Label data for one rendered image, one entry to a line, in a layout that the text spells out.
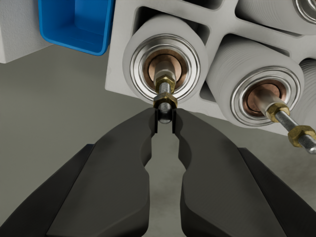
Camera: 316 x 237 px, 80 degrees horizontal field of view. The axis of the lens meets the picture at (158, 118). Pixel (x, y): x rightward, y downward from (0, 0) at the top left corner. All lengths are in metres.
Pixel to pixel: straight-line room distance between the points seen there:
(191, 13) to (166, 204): 0.69
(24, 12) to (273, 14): 0.34
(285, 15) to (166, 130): 0.41
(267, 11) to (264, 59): 0.05
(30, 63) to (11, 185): 0.52
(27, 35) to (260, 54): 0.35
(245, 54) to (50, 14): 0.31
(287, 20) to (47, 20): 0.34
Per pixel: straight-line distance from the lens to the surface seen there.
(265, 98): 0.23
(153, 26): 0.21
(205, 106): 0.32
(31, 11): 0.41
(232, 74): 0.23
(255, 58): 0.24
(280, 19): 0.24
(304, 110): 0.31
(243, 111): 0.25
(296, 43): 0.33
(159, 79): 0.17
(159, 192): 0.75
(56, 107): 0.60
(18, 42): 0.39
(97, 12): 0.47
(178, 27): 0.21
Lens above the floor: 0.45
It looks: 58 degrees down
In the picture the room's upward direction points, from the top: 177 degrees counter-clockwise
